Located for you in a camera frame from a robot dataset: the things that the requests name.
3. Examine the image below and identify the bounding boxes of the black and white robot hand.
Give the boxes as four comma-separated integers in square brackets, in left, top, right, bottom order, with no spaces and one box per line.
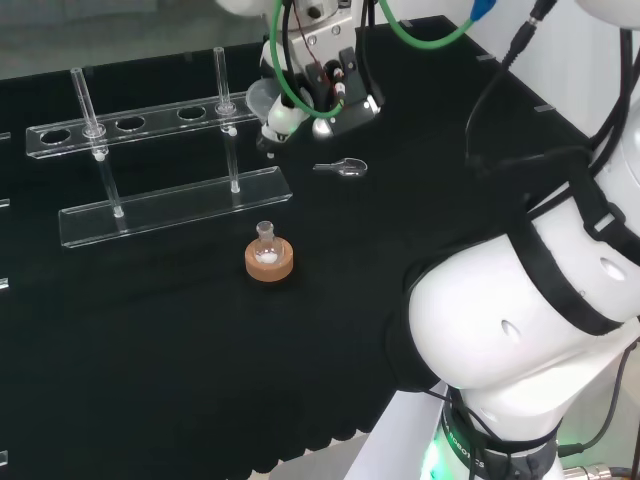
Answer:
[256,22,385,152]

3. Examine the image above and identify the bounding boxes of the small round-bottom glass flask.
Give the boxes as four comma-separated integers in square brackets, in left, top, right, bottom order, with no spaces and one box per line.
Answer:
[252,221,281,266]

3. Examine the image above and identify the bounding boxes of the white pale board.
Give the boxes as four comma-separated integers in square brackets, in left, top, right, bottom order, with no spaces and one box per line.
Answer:
[343,380,451,480]

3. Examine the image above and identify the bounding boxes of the translucent plastic funnel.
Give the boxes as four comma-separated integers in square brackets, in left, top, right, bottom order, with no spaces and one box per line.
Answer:
[246,79,281,122]

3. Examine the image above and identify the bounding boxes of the clear acrylic funnel stand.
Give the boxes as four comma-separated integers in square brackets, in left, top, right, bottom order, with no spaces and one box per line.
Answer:
[24,46,293,250]

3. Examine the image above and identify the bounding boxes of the black bench cloth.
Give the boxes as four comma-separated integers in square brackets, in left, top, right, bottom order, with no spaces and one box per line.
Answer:
[0,14,592,477]

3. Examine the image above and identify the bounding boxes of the cork ring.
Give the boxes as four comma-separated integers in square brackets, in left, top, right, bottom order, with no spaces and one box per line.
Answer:
[244,238,295,283]

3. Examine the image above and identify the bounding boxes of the green cable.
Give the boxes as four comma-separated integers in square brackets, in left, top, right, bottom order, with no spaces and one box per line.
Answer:
[268,0,494,121]

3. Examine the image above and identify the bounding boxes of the black cable with plug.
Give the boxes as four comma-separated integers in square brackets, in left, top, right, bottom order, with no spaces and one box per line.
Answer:
[463,0,559,174]

